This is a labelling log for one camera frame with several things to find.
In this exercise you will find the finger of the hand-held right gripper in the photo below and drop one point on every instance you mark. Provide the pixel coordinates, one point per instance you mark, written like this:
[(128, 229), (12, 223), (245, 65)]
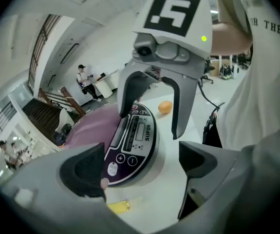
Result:
[(132, 89), (186, 106)]

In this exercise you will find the cream armchair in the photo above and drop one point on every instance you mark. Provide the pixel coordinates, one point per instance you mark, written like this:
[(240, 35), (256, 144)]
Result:
[(65, 117)]

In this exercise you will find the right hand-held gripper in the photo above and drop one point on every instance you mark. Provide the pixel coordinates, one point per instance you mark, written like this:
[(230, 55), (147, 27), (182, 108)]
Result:
[(173, 16)]

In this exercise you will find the dark wooden staircase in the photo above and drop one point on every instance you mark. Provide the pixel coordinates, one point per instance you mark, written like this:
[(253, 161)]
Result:
[(44, 111)]

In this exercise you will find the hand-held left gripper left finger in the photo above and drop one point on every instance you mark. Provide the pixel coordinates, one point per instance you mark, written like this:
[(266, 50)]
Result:
[(57, 203)]

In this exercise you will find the person's right forearm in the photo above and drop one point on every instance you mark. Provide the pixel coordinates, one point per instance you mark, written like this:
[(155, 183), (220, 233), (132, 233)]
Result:
[(229, 40)]

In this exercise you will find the yellow drink bottle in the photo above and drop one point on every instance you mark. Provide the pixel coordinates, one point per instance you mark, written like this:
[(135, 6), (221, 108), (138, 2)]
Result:
[(120, 206)]

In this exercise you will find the person's black shorts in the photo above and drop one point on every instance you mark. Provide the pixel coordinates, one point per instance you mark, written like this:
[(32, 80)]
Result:
[(212, 138)]

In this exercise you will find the black balcony railing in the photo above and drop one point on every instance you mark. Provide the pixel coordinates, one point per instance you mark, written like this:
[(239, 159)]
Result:
[(41, 47)]

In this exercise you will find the black office chair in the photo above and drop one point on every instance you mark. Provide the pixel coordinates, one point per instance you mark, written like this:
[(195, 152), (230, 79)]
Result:
[(206, 69)]

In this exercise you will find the orange fruit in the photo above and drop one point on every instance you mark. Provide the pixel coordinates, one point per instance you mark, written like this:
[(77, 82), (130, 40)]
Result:
[(165, 107)]

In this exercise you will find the white curved counter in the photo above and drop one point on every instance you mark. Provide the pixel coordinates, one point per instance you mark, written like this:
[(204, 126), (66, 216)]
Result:
[(104, 88)]

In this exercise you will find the person's beige shirt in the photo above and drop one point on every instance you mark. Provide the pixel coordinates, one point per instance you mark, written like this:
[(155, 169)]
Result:
[(264, 82)]

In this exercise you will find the purple rice cooker lid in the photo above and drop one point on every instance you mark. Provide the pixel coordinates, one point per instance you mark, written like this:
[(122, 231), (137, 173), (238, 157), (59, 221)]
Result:
[(93, 128)]

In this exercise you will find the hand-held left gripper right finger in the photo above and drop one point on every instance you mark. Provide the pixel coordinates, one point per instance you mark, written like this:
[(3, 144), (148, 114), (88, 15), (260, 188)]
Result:
[(227, 191)]

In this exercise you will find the white square table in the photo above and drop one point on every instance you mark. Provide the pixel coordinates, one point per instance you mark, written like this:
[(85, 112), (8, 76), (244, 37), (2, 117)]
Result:
[(159, 203)]

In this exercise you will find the rice cooker base with panel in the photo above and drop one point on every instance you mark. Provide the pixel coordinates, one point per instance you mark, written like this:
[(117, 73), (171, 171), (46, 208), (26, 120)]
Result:
[(135, 135)]

